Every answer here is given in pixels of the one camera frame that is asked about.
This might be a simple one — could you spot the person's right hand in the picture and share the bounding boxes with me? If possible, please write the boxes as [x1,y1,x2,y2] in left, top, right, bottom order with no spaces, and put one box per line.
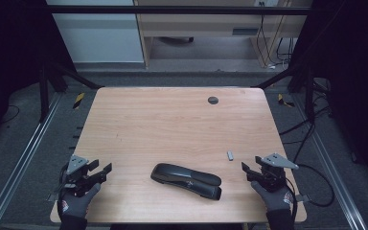
[250,180,295,214]

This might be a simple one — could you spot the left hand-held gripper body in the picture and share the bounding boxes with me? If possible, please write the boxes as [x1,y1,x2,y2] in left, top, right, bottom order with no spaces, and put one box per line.
[64,154,94,196]

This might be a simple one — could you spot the black floor cables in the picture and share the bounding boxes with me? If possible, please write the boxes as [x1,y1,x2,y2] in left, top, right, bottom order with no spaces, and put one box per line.
[279,76,332,165]

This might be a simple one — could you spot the white cabinet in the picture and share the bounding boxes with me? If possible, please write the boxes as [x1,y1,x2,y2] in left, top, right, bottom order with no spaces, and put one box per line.
[45,0,145,64]

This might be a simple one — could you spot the thin black floor cable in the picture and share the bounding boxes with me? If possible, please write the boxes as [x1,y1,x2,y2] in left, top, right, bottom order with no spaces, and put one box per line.
[0,104,21,125]

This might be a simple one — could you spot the black horizontal frame bar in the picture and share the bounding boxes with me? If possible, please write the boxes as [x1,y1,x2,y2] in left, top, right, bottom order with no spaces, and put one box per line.
[44,4,314,15]

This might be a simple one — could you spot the black hanging desk cables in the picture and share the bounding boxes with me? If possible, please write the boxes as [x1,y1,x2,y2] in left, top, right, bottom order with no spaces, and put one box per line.
[256,0,295,70]

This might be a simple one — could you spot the black curtain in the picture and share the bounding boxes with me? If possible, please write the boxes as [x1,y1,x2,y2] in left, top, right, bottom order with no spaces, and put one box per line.
[0,0,76,152]
[290,0,368,185]

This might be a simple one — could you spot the black metal frame stand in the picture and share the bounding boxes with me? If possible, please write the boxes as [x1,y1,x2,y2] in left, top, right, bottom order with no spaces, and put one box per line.
[37,59,105,124]
[252,62,318,123]

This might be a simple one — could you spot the light wooden desk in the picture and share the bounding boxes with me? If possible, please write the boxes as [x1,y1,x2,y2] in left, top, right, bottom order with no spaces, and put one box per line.
[133,0,314,69]

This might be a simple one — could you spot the hand-held gripper cable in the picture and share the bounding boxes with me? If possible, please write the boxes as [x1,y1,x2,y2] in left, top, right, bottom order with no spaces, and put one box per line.
[286,177,299,222]
[57,164,72,221]

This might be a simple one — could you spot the right hand-held gripper cable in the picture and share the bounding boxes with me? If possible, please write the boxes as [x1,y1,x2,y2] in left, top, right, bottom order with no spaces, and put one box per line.
[286,177,299,222]

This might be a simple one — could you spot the aluminium floor rail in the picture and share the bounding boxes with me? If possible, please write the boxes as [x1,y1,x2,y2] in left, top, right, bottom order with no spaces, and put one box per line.
[0,92,63,230]
[291,95,368,230]

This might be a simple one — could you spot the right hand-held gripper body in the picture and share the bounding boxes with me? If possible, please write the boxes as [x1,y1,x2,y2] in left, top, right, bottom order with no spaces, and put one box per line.
[258,152,300,192]

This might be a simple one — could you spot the black stapler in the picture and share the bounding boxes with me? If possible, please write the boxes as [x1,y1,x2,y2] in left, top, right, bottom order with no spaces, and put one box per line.
[150,162,222,201]

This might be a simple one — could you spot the left hand-held gripper cable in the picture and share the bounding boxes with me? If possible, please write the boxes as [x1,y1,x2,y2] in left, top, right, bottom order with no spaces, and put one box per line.
[57,164,72,221]

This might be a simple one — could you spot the black looped floor cable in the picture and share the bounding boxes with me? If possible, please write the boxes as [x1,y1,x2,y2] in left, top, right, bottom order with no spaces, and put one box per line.
[295,163,335,208]

